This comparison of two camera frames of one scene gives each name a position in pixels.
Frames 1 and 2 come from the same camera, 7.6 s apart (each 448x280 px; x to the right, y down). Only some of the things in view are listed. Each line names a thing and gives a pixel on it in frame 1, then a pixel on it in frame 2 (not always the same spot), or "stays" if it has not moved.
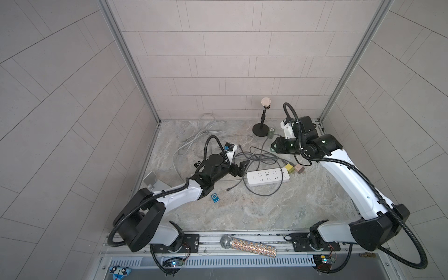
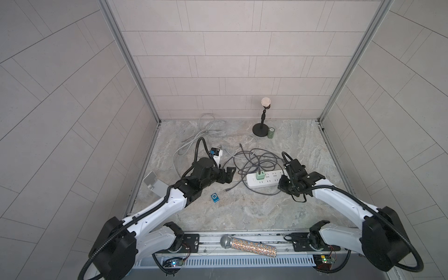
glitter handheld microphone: [227, 241] stays
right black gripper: [280, 145] → [280, 186]
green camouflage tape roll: [270, 133] stays
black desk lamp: [261, 130] stays
